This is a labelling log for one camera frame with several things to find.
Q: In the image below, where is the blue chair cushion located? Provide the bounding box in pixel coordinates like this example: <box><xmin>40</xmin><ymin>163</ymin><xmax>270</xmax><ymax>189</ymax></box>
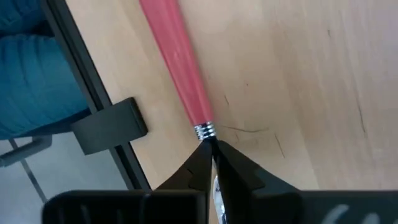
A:
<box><xmin>0</xmin><ymin>0</ymin><xmax>91</xmax><ymax>141</ymax></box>

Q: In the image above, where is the red-handled silver fork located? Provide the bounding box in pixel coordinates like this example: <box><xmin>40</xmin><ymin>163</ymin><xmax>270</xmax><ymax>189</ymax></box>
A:
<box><xmin>139</xmin><ymin>0</ymin><xmax>226</xmax><ymax>224</ymax></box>

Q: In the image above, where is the grey metal chair frame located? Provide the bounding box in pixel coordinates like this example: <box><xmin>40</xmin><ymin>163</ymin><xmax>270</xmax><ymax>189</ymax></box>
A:
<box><xmin>0</xmin><ymin>135</ymin><xmax>52</xmax><ymax>203</ymax></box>

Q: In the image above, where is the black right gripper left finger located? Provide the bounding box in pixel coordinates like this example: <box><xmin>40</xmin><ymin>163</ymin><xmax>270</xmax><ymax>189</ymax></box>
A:
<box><xmin>154</xmin><ymin>139</ymin><xmax>214</xmax><ymax>191</ymax></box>

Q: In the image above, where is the black frame clamp bracket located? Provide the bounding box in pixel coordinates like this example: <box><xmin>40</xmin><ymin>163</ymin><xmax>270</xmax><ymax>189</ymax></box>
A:
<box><xmin>70</xmin><ymin>96</ymin><xmax>149</xmax><ymax>156</ymax></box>

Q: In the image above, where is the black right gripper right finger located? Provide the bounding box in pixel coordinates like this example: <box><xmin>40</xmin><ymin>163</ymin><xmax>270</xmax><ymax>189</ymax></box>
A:
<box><xmin>215</xmin><ymin>140</ymin><xmax>301</xmax><ymax>224</ymax></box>

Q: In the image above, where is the black aluminium table frame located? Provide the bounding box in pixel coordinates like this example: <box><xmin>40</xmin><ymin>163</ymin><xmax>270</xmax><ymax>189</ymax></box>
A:
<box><xmin>40</xmin><ymin>0</ymin><xmax>153</xmax><ymax>191</ymax></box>

